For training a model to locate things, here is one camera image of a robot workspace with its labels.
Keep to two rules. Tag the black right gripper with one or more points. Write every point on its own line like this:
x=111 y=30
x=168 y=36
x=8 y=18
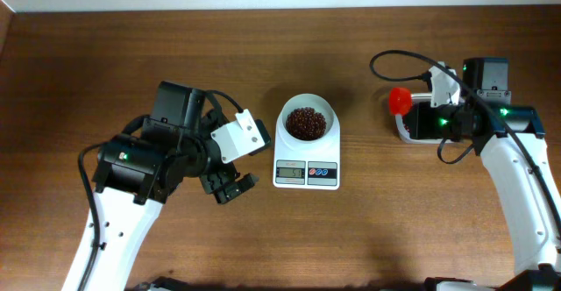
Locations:
x=426 y=121

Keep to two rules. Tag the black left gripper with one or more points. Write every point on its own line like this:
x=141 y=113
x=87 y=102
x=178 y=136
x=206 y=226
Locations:
x=226 y=174

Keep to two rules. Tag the orange measuring scoop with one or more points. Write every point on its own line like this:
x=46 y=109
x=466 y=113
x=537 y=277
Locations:
x=400 y=101

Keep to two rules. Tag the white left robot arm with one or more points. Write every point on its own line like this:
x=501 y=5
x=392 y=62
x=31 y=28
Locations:
x=116 y=226

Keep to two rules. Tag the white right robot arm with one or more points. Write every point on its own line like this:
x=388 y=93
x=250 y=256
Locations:
x=510 y=142

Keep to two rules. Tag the white digital kitchen scale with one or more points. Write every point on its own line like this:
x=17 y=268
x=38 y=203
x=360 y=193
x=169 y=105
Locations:
x=307 y=165

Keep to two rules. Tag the clear plastic container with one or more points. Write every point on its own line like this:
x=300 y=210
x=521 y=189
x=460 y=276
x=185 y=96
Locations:
x=404 y=134

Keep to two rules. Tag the red beans in bowl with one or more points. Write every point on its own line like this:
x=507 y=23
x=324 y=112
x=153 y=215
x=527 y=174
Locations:
x=306 y=124

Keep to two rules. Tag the white round bowl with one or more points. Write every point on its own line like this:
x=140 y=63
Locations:
x=307 y=100

